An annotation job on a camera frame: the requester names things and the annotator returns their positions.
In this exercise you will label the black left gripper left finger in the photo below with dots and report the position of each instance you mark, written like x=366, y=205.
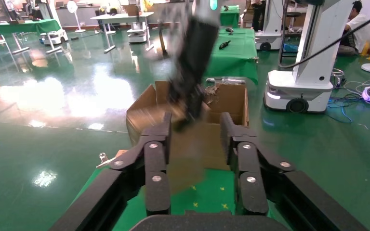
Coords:
x=154, y=153

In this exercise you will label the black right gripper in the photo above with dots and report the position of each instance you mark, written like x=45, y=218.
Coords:
x=194, y=54

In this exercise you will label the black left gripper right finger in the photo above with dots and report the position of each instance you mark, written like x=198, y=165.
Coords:
x=247, y=159

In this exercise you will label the small white robot base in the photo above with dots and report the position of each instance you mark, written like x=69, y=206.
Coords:
x=138, y=35

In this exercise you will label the low white robot base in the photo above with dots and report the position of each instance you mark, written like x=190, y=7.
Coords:
x=54, y=36

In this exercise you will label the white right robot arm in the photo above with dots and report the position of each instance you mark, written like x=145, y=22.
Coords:
x=204, y=8

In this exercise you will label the large open cardboard carton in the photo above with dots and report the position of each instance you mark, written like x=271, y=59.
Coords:
x=233, y=98

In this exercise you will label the brown box on table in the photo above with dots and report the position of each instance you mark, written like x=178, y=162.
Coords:
x=130, y=9

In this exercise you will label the silver binder clip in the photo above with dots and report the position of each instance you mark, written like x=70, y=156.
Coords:
x=106, y=163

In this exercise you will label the green table cloth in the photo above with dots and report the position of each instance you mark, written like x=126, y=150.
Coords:
x=210, y=194

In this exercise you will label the green-clothed background table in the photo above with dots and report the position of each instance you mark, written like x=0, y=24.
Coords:
x=236, y=57

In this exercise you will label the black hand tool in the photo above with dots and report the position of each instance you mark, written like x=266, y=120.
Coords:
x=225, y=45

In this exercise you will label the small black object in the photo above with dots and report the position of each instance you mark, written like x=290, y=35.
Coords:
x=229, y=30

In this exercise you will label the large white wheeled robot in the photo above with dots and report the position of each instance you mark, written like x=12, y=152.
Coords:
x=300, y=89

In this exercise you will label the distant green-clothed table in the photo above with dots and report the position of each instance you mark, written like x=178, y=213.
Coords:
x=229, y=17

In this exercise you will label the stacked brown cartons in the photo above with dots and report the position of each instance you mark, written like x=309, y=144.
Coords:
x=247, y=19

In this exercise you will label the white work table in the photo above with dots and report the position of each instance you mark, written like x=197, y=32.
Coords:
x=121, y=17

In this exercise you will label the standing person in dark clothes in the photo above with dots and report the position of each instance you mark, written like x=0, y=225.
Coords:
x=258, y=12

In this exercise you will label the white robot with column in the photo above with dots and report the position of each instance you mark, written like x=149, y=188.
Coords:
x=271, y=19

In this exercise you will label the black stool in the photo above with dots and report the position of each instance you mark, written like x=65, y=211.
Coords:
x=293, y=14

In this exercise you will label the white standing fan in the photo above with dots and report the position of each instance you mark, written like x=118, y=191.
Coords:
x=72, y=6

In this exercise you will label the seated person in white shirt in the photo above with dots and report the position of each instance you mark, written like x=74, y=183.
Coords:
x=357, y=25

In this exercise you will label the long green-clothed table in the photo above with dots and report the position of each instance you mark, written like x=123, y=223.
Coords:
x=28, y=26

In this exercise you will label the white metal table frame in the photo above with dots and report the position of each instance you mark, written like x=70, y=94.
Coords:
x=229, y=81

